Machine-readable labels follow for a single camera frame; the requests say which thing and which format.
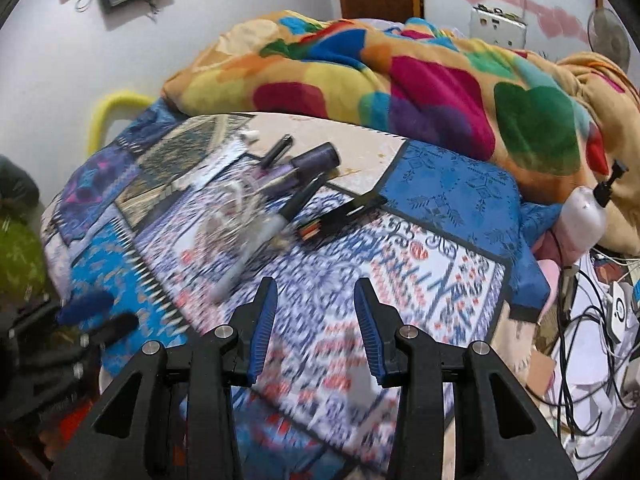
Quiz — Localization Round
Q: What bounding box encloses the white marker pen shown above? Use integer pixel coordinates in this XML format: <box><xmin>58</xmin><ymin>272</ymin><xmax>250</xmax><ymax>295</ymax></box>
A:
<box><xmin>209</xmin><ymin>171</ymin><xmax>331</xmax><ymax>304</ymax></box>

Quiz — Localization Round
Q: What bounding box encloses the black palette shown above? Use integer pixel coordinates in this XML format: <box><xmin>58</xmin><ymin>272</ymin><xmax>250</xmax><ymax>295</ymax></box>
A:
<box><xmin>297</xmin><ymin>191</ymin><xmax>387</xmax><ymax>243</ymax></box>

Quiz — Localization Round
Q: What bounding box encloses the purple tube black cap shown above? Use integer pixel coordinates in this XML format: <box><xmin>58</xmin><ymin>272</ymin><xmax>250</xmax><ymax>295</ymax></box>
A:
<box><xmin>257</xmin><ymin>142</ymin><xmax>341</xmax><ymax>198</ymax></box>

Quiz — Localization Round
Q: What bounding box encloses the black pen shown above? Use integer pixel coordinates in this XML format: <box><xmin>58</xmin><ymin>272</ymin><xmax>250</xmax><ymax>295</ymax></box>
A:
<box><xmin>258</xmin><ymin>134</ymin><xmax>294</xmax><ymax>171</ymax></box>

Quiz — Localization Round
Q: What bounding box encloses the white squeezed tube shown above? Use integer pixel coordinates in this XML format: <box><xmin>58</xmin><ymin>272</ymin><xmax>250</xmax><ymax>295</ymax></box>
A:
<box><xmin>239</xmin><ymin>129</ymin><xmax>260</xmax><ymax>145</ymax></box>

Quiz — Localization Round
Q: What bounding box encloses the green leaf fabric bag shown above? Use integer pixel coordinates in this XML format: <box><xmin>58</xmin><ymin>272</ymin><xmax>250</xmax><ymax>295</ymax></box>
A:
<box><xmin>0</xmin><ymin>210</ymin><xmax>48</xmax><ymax>306</ymax></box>

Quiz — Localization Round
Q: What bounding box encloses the blue patchwork bedspread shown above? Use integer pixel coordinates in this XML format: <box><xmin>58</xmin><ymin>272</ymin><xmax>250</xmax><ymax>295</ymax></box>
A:
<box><xmin>40</xmin><ymin>102</ymin><xmax>559</xmax><ymax>479</ymax></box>

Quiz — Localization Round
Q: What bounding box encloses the white spray bottle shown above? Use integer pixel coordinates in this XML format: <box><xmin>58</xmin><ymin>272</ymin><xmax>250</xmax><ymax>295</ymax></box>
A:
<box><xmin>552</xmin><ymin>159</ymin><xmax>628</xmax><ymax>266</ymax></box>

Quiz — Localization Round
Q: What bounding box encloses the yellow foam tube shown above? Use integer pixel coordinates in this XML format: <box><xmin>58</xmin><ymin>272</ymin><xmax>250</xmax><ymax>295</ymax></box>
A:
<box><xmin>86</xmin><ymin>90</ymin><xmax>155</xmax><ymax>157</ymax></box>

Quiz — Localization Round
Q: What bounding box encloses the colourful fleece blanket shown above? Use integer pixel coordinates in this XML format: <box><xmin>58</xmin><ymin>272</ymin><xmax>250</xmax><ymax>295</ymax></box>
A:
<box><xmin>162</xmin><ymin>11</ymin><xmax>639</xmax><ymax>255</ymax></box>

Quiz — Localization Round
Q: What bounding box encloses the white cabinet with holes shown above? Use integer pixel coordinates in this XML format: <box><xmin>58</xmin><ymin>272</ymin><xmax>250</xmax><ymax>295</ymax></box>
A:
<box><xmin>470</xmin><ymin>4</ymin><xmax>527</xmax><ymax>49</ymax></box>

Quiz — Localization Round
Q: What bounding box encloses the white standing fan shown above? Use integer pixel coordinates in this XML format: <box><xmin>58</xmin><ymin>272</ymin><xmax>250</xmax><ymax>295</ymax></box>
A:
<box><xmin>587</xmin><ymin>8</ymin><xmax>631</xmax><ymax>72</ymax></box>

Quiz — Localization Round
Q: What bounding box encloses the tangle of black cables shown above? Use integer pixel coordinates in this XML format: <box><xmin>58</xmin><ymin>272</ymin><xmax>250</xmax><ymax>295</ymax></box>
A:
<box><xmin>546</xmin><ymin>249</ymin><xmax>640</xmax><ymax>461</ymax></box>

